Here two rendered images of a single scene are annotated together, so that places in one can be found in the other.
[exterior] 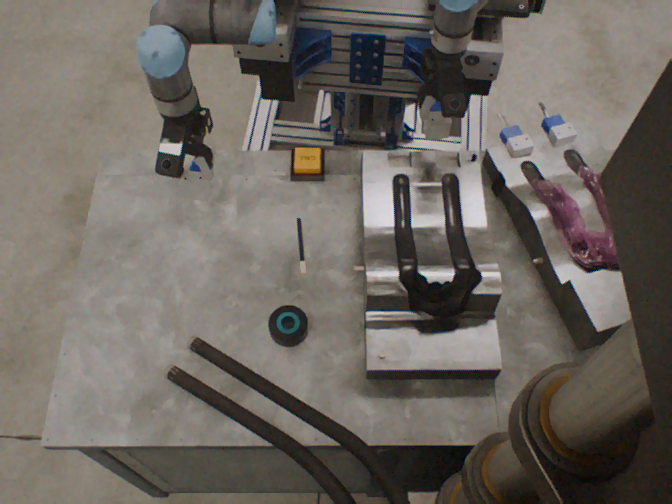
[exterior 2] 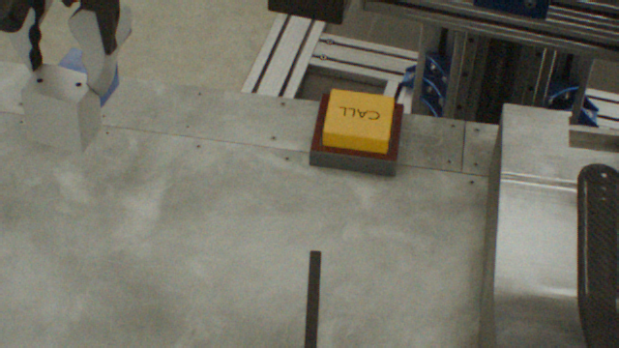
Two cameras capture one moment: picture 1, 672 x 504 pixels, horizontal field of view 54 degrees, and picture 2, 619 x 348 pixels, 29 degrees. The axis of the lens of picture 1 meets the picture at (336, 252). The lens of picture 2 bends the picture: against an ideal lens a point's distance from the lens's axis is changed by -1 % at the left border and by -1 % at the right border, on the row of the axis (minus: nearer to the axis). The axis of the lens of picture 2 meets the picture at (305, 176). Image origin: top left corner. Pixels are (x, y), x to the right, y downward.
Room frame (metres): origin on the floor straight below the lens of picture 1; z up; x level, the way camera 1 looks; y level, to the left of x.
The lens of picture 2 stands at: (0.11, 0.02, 1.59)
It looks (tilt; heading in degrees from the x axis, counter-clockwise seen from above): 46 degrees down; 6
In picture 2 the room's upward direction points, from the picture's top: 3 degrees clockwise
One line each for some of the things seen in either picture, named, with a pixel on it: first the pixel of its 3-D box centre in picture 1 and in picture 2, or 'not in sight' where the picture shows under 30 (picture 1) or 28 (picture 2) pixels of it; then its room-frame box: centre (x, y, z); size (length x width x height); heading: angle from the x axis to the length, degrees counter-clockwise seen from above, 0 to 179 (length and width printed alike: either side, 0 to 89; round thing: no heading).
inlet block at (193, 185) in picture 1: (202, 167); (90, 72); (0.84, 0.29, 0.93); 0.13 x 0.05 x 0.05; 168
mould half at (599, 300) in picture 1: (587, 221); not in sight; (0.75, -0.55, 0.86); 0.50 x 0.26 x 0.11; 17
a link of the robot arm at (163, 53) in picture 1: (164, 62); not in sight; (0.82, 0.29, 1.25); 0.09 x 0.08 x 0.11; 0
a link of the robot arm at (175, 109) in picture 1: (173, 95); not in sight; (0.82, 0.29, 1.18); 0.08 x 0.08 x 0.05
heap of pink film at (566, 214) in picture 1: (590, 210); not in sight; (0.75, -0.54, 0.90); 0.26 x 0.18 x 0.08; 17
